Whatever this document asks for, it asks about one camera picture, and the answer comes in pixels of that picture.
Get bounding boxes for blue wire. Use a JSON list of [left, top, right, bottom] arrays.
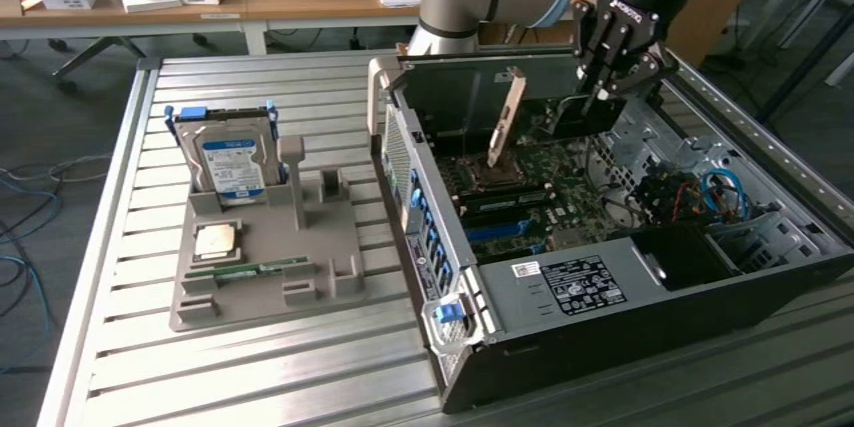
[[698, 166, 755, 224]]

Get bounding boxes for grey plastic parts rack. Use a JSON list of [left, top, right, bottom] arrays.
[[167, 135, 376, 334]]

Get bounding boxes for green motherboard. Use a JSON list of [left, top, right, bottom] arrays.
[[432, 129, 642, 256]]

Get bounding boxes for blue case latch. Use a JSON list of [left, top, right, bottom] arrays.
[[432, 300, 467, 324]]

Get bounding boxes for green RAM stick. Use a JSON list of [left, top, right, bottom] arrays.
[[184, 257, 311, 282]]

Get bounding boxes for black and silver PC case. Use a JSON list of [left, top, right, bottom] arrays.
[[366, 38, 854, 416]]

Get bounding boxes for silver CPU chip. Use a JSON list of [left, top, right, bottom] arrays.
[[191, 224, 239, 261]]

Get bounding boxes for grey power supply unit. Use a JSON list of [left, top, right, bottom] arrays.
[[474, 238, 669, 346]]

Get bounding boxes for blue floor cable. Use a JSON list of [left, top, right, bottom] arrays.
[[0, 166, 63, 376]]

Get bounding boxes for metal disk bay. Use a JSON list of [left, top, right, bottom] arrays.
[[705, 210, 823, 276]]

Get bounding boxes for blue expansion slot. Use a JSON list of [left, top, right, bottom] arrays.
[[465, 219, 535, 243]]

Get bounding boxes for wooden desk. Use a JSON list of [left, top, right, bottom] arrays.
[[0, 0, 613, 56]]

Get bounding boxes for dark RAM stick white label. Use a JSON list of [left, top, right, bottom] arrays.
[[463, 189, 555, 216]]

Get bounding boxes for white floor cable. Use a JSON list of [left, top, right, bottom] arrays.
[[0, 154, 108, 183]]

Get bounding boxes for red wire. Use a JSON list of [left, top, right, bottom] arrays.
[[670, 181, 699, 223]]

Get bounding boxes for metal CPU socket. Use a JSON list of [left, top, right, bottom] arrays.
[[459, 151, 529, 193]]

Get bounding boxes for black graphics card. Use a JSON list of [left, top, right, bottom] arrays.
[[485, 65, 630, 169]]

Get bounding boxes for hard disk with blue carrier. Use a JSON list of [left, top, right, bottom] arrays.
[[162, 100, 280, 208]]

